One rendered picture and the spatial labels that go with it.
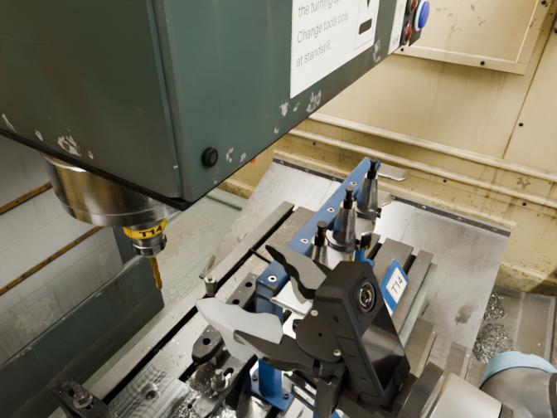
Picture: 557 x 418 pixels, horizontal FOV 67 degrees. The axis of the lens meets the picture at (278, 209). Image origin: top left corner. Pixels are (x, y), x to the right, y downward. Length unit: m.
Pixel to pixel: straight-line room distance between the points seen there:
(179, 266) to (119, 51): 1.47
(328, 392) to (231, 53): 0.27
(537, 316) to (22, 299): 1.43
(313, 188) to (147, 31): 1.42
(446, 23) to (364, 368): 1.09
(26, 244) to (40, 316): 0.20
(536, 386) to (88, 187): 0.46
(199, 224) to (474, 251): 1.08
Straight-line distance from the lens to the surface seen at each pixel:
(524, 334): 1.52
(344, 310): 0.30
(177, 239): 1.78
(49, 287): 1.09
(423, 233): 1.49
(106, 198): 0.42
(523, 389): 0.51
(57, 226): 1.03
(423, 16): 0.56
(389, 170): 0.99
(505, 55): 1.30
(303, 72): 0.31
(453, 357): 1.30
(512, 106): 1.34
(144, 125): 0.22
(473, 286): 1.43
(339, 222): 0.74
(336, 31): 0.35
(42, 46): 0.27
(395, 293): 1.10
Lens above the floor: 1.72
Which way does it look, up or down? 37 degrees down
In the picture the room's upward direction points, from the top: 1 degrees clockwise
